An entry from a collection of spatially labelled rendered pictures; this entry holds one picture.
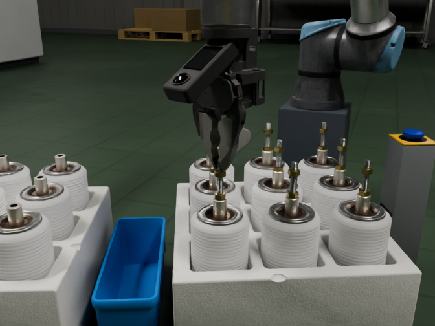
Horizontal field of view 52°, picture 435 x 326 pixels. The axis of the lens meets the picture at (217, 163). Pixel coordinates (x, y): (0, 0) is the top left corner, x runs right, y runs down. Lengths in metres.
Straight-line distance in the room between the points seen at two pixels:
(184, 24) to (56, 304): 6.30
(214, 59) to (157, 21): 6.46
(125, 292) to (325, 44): 0.77
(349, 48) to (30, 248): 0.86
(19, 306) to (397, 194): 0.72
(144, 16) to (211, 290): 7.11
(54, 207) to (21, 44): 3.82
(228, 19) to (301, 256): 0.38
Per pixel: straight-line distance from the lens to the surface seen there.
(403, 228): 1.03
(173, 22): 6.94
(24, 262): 0.75
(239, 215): 0.72
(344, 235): 0.75
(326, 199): 0.85
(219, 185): 0.70
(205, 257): 0.72
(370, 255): 0.77
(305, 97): 1.24
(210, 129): 0.67
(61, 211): 0.85
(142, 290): 0.99
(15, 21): 4.56
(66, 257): 0.79
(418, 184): 0.99
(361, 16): 1.15
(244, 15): 0.63
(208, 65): 0.60
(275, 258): 0.74
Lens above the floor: 0.58
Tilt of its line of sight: 20 degrees down
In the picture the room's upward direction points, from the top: straight up
